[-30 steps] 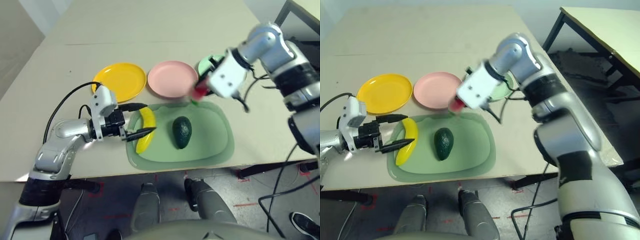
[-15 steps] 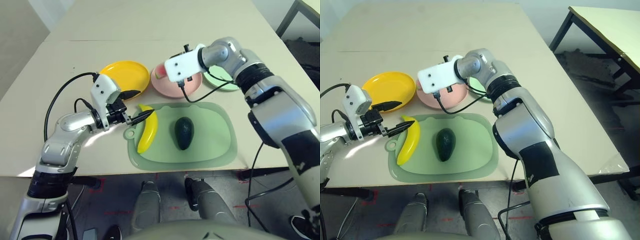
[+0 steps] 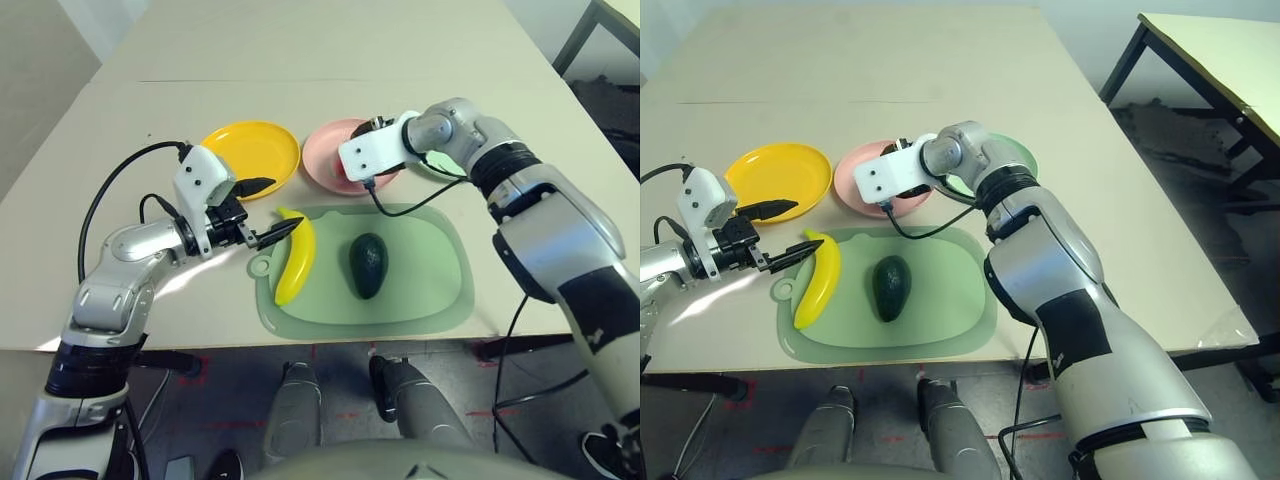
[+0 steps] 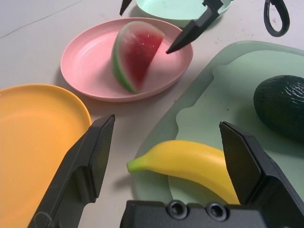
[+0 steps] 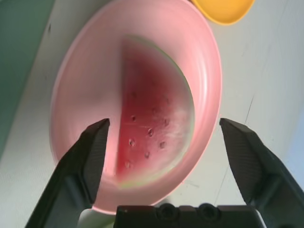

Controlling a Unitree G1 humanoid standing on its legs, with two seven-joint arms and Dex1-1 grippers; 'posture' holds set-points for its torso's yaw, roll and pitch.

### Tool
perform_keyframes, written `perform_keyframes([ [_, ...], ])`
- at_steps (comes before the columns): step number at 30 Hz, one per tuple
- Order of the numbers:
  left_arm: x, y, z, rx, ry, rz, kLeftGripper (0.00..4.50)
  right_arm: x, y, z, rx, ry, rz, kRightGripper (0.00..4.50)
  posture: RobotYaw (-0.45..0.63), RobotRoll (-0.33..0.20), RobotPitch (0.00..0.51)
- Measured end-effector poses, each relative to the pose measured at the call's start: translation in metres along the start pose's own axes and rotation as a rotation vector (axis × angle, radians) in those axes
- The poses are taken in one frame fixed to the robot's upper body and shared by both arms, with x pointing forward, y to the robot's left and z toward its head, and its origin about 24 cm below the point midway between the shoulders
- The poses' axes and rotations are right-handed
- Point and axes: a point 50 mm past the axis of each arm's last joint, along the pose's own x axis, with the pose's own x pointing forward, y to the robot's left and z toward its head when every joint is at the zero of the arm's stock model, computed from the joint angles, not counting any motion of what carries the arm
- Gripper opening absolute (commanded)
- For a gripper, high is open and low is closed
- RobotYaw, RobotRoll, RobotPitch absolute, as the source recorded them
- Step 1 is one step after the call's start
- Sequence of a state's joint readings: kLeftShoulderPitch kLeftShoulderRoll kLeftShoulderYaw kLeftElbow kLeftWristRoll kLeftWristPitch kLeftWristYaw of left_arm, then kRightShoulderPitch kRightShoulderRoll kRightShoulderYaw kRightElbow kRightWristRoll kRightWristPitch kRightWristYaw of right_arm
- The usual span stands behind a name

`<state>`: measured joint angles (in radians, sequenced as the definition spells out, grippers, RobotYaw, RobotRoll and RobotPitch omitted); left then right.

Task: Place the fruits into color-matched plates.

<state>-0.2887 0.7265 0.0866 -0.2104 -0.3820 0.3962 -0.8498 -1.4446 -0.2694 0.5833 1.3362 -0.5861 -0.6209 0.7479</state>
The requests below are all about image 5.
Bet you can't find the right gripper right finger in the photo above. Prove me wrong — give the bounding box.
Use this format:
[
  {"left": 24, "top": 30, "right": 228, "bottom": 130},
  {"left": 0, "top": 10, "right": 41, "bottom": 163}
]
[{"left": 218, "top": 118, "right": 304, "bottom": 228}]

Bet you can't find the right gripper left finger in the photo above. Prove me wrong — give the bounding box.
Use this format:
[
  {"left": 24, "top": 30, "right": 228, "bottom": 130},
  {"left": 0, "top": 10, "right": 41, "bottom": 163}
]
[{"left": 25, "top": 118, "right": 110, "bottom": 228}]

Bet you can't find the red watermelon slice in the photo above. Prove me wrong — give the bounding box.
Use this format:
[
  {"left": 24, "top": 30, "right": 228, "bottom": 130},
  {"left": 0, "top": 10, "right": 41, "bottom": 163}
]
[{"left": 114, "top": 34, "right": 196, "bottom": 190}]

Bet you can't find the pink plate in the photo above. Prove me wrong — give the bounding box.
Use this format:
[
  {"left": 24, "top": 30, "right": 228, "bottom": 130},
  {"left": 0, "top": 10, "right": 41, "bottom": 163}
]
[{"left": 49, "top": 0, "right": 223, "bottom": 216}]

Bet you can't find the green cutting board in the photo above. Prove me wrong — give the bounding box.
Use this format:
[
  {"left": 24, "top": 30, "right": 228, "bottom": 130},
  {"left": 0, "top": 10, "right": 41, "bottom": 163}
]
[{"left": 0, "top": 0, "right": 57, "bottom": 162}]

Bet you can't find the yellow plate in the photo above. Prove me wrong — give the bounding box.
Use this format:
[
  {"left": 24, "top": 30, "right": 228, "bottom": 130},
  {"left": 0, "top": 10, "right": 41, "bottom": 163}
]
[{"left": 191, "top": 0, "right": 256, "bottom": 26}]

